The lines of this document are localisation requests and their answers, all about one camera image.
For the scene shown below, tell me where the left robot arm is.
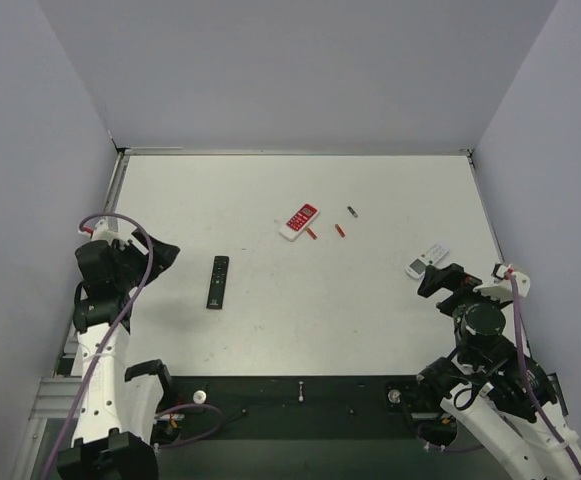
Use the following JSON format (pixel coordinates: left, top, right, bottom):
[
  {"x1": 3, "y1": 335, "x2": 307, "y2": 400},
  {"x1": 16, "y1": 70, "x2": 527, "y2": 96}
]
[{"x1": 56, "y1": 231, "x2": 180, "y2": 479}]

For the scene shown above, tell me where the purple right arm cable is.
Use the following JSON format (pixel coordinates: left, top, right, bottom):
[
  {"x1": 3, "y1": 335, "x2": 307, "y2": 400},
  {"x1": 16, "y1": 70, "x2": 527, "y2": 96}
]
[{"x1": 414, "y1": 272, "x2": 581, "y2": 480}]

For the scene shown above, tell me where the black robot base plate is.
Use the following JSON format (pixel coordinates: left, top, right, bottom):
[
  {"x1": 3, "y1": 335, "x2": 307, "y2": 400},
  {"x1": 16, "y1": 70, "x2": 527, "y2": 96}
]
[{"x1": 154, "y1": 372, "x2": 476, "y2": 446}]

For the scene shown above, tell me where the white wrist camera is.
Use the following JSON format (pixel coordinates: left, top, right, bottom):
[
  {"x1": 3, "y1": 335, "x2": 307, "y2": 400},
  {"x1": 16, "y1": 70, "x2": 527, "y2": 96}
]
[
  {"x1": 79, "y1": 217, "x2": 130, "y2": 245},
  {"x1": 473, "y1": 263, "x2": 531, "y2": 303}
]

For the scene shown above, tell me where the black remote control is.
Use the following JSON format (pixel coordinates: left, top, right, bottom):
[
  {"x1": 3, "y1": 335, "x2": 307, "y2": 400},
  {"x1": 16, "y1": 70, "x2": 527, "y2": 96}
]
[{"x1": 206, "y1": 256, "x2": 229, "y2": 310}]

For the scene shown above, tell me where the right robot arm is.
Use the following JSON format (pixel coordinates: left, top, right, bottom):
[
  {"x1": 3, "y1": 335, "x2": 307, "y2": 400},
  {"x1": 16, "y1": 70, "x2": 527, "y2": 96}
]
[{"x1": 417, "y1": 263, "x2": 581, "y2": 479}]

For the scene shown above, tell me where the white remote control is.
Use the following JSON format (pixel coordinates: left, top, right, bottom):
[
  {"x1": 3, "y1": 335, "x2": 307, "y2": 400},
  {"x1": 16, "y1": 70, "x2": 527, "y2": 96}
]
[{"x1": 405, "y1": 243, "x2": 450, "y2": 280}]

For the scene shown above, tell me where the red and white remote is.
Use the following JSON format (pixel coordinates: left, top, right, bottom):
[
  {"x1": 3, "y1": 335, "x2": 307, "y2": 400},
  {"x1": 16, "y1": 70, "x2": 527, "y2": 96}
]
[{"x1": 279, "y1": 203, "x2": 320, "y2": 242}]

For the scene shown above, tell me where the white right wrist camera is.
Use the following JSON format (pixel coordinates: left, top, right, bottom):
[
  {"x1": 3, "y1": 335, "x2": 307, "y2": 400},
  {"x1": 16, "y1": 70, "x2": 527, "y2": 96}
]
[{"x1": 473, "y1": 263, "x2": 531, "y2": 303}]

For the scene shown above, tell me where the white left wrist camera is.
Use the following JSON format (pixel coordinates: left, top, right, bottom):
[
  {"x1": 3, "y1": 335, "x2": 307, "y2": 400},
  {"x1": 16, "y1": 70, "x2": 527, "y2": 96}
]
[{"x1": 79, "y1": 217, "x2": 130, "y2": 245}]

